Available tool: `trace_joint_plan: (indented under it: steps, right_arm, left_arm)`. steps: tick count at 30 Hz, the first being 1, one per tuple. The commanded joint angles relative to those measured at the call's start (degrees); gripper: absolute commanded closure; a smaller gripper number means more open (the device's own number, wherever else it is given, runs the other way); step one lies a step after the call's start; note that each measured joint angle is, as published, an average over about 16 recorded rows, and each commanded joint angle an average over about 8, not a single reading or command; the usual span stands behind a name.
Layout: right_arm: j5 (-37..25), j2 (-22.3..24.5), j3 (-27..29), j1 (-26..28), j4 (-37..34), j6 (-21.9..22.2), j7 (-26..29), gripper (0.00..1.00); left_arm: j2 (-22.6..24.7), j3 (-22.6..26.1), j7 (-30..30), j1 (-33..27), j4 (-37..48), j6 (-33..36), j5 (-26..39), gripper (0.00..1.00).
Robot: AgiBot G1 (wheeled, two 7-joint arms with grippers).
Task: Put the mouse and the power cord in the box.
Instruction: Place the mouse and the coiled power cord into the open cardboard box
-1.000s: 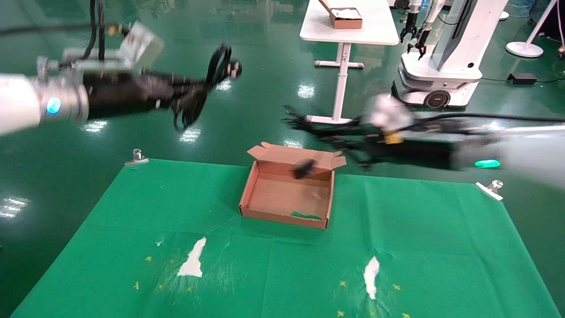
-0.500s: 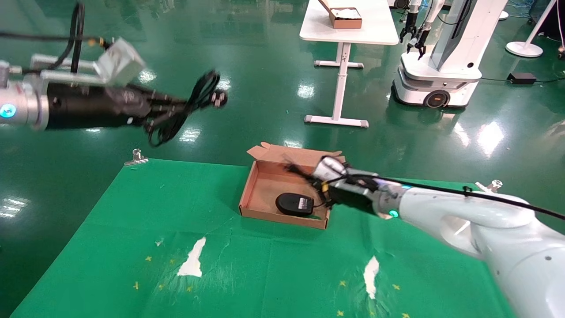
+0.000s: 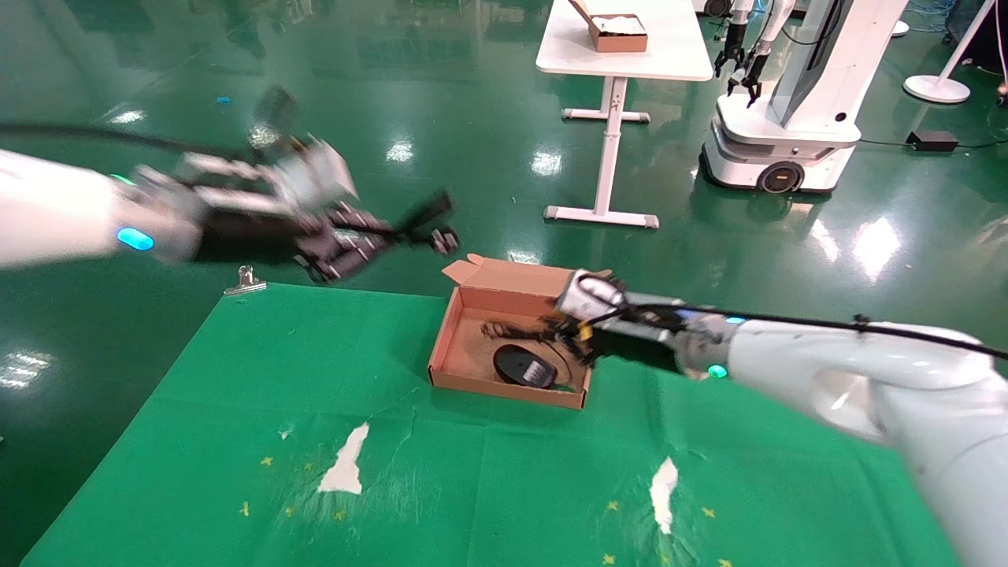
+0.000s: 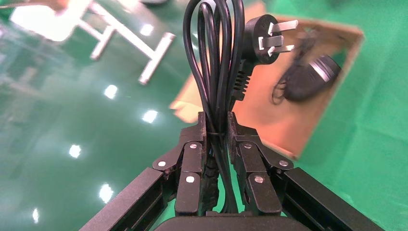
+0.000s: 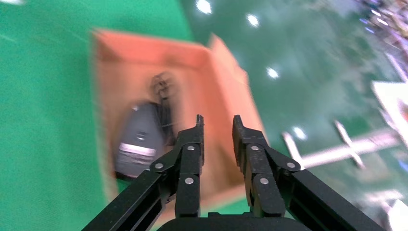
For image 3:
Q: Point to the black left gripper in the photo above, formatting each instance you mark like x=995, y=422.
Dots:
x=244, y=232

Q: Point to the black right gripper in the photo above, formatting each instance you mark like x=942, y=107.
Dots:
x=638, y=342

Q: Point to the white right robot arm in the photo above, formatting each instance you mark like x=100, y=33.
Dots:
x=866, y=378

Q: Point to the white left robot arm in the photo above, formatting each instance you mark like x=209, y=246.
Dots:
x=55, y=213

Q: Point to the open brown cardboard box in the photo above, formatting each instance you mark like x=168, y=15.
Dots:
x=472, y=346

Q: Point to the small brown cardboard box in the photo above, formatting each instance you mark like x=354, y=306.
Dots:
x=620, y=38

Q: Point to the silver table clamp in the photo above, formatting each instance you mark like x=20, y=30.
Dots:
x=246, y=283

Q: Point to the green table cloth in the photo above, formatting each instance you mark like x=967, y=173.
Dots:
x=504, y=472

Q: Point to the white background table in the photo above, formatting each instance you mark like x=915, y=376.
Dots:
x=669, y=55

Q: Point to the white wheeled background robot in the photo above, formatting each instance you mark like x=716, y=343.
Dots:
x=795, y=126

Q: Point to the black background robot gripper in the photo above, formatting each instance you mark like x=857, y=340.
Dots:
x=750, y=79
x=729, y=55

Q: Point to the black floor power adapter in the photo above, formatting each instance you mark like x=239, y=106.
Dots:
x=932, y=141

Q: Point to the white floor stand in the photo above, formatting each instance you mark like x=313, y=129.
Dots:
x=935, y=88

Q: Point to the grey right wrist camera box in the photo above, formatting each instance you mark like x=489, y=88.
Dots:
x=591, y=293

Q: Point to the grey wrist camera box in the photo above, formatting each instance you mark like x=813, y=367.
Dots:
x=591, y=293
x=315, y=173

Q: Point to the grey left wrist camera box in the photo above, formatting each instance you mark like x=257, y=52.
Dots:
x=315, y=173

